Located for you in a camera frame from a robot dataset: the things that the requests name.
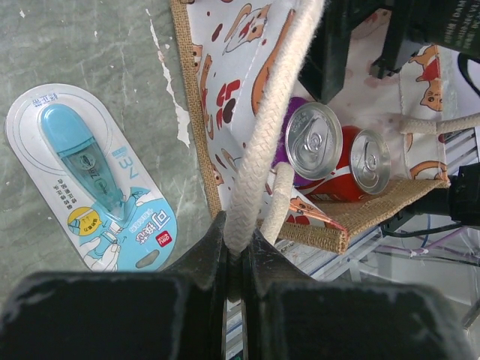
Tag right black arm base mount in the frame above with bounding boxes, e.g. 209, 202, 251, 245
380, 163, 479, 239

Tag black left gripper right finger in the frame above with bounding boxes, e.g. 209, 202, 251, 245
241, 232, 475, 359

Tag blue correction tape package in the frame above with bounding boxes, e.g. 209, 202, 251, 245
4, 83, 177, 272

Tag tangled floor cables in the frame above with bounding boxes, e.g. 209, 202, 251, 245
374, 220, 480, 271

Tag canvas bag with rope handles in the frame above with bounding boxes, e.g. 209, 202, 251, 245
170, 0, 479, 256

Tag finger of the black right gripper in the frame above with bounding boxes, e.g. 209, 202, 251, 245
298, 0, 382, 104

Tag red cola can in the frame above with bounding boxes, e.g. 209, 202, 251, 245
304, 125, 392, 203

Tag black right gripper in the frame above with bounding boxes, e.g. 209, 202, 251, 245
370, 0, 479, 79

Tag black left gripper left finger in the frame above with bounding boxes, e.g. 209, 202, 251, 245
1, 212, 227, 359

